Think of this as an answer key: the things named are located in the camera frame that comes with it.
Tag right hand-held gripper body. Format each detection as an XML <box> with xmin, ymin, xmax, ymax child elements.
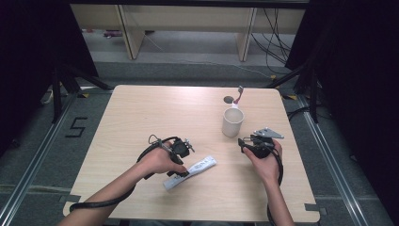
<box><xmin>248</xmin><ymin>126</ymin><xmax>285</xmax><ymax>159</ymax></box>

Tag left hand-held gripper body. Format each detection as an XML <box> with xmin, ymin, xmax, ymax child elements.
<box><xmin>170</xmin><ymin>137</ymin><xmax>196</xmax><ymax>159</ymax></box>

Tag white cup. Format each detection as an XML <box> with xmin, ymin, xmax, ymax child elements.
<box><xmin>221</xmin><ymin>103</ymin><xmax>246</xmax><ymax>138</ymax></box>

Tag white toothpaste tube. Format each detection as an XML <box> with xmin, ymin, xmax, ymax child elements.
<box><xmin>163</xmin><ymin>155</ymin><xmax>218</xmax><ymax>192</ymax></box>

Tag pink toothbrush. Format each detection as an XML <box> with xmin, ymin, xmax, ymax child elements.
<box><xmin>232</xmin><ymin>85</ymin><xmax>245</xmax><ymax>107</ymax></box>

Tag person's right hand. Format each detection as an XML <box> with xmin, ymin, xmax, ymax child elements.
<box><xmin>243</xmin><ymin>138</ymin><xmax>284</xmax><ymax>186</ymax></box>

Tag person's left hand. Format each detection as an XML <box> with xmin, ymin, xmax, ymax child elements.
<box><xmin>136</xmin><ymin>140</ymin><xmax>189</xmax><ymax>176</ymax></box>

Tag black metal stand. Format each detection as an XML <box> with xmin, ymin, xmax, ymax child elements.
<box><xmin>265</xmin><ymin>61</ymin><xmax>320</xmax><ymax>124</ymax></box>
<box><xmin>51</xmin><ymin>62</ymin><xmax>115</xmax><ymax>124</ymax></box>

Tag black tape strip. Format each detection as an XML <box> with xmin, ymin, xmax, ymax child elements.
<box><xmin>59</xmin><ymin>194</ymin><xmax>81</xmax><ymax>203</ymax></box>
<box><xmin>304</xmin><ymin>202</ymin><xmax>327</xmax><ymax>217</ymax></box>

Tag dark curtain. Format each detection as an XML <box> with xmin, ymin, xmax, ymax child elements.
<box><xmin>0</xmin><ymin>0</ymin><xmax>99</xmax><ymax>158</ymax></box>
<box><xmin>284</xmin><ymin>0</ymin><xmax>399</xmax><ymax>218</ymax></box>

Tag beige wooden desk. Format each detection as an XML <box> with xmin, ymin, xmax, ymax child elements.
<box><xmin>69</xmin><ymin>3</ymin><xmax>307</xmax><ymax>62</ymax></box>

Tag silver cable plug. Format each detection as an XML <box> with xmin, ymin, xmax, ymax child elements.
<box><xmin>148</xmin><ymin>134</ymin><xmax>172</xmax><ymax>153</ymax></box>

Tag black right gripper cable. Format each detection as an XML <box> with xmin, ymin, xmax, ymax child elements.
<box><xmin>265</xmin><ymin>146</ymin><xmax>285</xmax><ymax>226</ymax></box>

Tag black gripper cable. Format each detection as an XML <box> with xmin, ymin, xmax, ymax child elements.
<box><xmin>265</xmin><ymin>146</ymin><xmax>285</xmax><ymax>226</ymax></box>
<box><xmin>69</xmin><ymin>136</ymin><xmax>181</xmax><ymax>213</ymax></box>

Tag black floor cable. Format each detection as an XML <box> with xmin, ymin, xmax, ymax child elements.
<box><xmin>286</xmin><ymin>105</ymin><xmax>312</xmax><ymax>122</ymax></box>

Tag metal floor rail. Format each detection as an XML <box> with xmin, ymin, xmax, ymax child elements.
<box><xmin>0</xmin><ymin>93</ymin><xmax>79</xmax><ymax>226</ymax></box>
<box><xmin>297</xmin><ymin>93</ymin><xmax>369</xmax><ymax>226</ymax></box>

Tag thin white floor cable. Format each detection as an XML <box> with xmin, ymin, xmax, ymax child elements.
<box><xmin>143</xmin><ymin>32</ymin><xmax>273</xmax><ymax>79</ymax></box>

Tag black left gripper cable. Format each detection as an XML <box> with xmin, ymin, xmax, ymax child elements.
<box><xmin>69</xmin><ymin>136</ymin><xmax>181</xmax><ymax>213</ymax></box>

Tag bundle of black cables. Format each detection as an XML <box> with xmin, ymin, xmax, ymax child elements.
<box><xmin>250</xmin><ymin>8</ymin><xmax>294</xmax><ymax>75</ymax></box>

